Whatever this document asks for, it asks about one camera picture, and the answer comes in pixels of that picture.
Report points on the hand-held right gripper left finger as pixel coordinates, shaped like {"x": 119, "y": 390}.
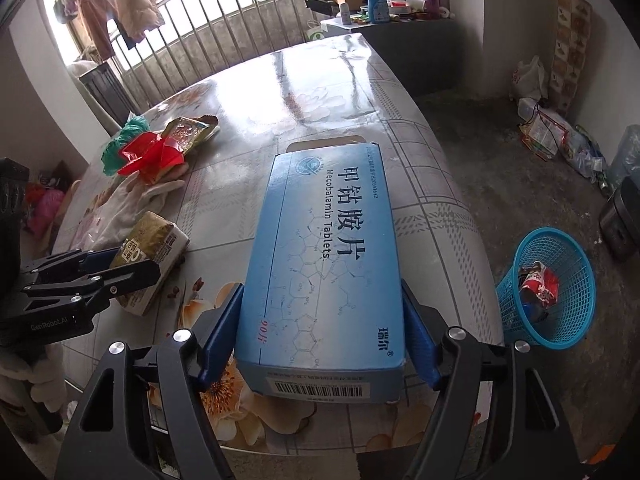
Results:
{"x": 220, "y": 340}

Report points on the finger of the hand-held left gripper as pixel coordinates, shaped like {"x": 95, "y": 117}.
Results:
{"x": 102, "y": 260}
{"x": 130, "y": 277}

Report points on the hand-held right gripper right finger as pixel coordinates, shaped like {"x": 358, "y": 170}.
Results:
{"x": 420, "y": 340}

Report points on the brown vacuum packed packet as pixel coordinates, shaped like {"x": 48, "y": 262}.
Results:
{"x": 150, "y": 240}

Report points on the white cloth towel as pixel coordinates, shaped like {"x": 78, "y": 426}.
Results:
{"x": 125, "y": 200}

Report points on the blue mesh waste basket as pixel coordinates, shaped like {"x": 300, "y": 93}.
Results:
{"x": 510, "y": 305}

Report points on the light blue medicine box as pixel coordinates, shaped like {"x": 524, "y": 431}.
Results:
{"x": 325, "y": 270}

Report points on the pink plastic bag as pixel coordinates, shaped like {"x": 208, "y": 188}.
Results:
{"x": 47, "y": 210}

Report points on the red plastic wrapper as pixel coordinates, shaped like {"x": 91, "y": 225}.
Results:
{"x": 150, "y": 152}

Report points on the green plastic bag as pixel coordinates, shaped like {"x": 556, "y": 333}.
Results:
{"x": 120, "y": 140}

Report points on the red white snack packet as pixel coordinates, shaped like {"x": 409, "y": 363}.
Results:
{"x": 542, "y": 282}

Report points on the white green fuzzy robe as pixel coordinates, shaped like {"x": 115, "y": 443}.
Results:
{"x": 30, "y": 385}

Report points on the yellow snack packet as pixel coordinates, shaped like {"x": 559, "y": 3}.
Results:
{"x": 189, "y": 130}

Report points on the dark slatted rack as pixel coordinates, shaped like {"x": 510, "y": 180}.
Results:
{"x": 107, "y": 95}

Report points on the pink hanging garment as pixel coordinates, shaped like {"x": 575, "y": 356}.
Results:
{"x": 97, "y": 15}

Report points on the grey rice cooker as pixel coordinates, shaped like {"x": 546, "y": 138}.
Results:
{"x": 622, "y": 220}

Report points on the printed plastic packet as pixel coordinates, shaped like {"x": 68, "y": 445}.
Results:
{"x": 545, "y": 135}

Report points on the crumpled clear plastic bag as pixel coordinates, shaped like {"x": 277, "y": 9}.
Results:
{"x": 587, "y": 152}

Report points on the cream hanging garment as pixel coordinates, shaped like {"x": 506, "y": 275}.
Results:
{"x": 137, "y": 0}

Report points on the metal balcony railing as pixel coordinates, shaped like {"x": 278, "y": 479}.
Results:
{"x": 210, "y": 20}

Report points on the large blue water jug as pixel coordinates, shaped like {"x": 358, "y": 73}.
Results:
{"x": 627, "y": 152}

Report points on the white plastic bag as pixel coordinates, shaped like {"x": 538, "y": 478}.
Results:
{"x": 529, "y": 79}

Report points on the grey cabinet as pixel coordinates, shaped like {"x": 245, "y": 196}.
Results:
{"x": 415, "y": 55}

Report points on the white green paper bag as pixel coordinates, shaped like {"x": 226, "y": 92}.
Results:
{"x": 315, "y": 31}

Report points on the tall patterned box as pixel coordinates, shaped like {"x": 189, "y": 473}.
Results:
{"x": 570, "y": 50}

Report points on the small white bottle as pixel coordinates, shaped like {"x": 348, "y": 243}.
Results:
{"x": 345, "y": 14}

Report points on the white cup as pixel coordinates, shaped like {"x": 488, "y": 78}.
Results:
{"x": 414, "y": 3}

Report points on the blue detergent bottle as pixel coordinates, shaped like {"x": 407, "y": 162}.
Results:
{"x": 377, "y": 4}

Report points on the purple cup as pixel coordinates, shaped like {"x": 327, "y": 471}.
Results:
{"x": 431, "y": 0}

